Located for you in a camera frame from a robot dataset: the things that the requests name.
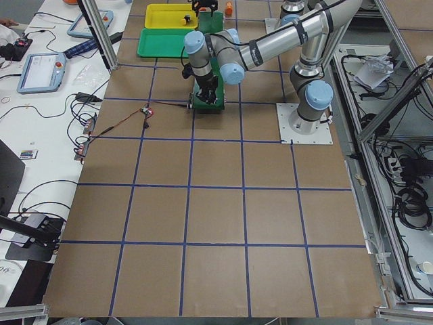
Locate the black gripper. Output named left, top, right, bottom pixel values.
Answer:
left=182, top=64, right=219, bottom=105
left=191, top=0, right=218, bottom=17

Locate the yellow push button switch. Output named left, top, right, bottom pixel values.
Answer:
left=181, top=14, right=191, bottom=26

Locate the plain orange cylinder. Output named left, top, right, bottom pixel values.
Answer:
left=225, top=1, right=233, bottom=16

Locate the arm white baseplate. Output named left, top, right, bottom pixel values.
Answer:
left=265, top=18, right=280, bottom=34
left=276, top=103, right=333, bottom=146

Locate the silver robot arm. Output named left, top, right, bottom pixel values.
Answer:
left=189, top=0, right=319, bottom=26
left=182, top=1, right=338, bottom=106

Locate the green conveyor belt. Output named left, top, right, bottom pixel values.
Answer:
left=183, top=9, right=225, bottom=113

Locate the yellow plastic tray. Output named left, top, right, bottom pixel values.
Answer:
left=144, top=3, right=198, bottom=29

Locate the green plastic tray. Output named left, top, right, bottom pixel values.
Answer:
left=137, top=28, right=191, bottom=59

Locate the small white circuit board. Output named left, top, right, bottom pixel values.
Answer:
left=141, top=107, right=154, bottom=118

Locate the blue checkered folded umbrella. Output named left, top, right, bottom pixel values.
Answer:
left=64, top=32, right=123, bottom=59

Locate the upper teach pendant tablet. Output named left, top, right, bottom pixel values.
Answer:
left=66, top=9, right=115, bottom=38

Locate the teach pendant tablet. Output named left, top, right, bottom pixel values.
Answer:
left=16, top=52, right=66, bottom=94
left=66, top=9, right=115, bottom=38

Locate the lower teach pendant tablet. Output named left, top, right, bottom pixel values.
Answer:
left=16, top=52, right=66, bottom=94

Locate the red black power cable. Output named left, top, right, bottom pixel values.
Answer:
left=89, top=101, right=190, bottom=139

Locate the aluminium frame post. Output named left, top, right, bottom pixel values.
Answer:
left=77, top=0, right=118, bottom=71

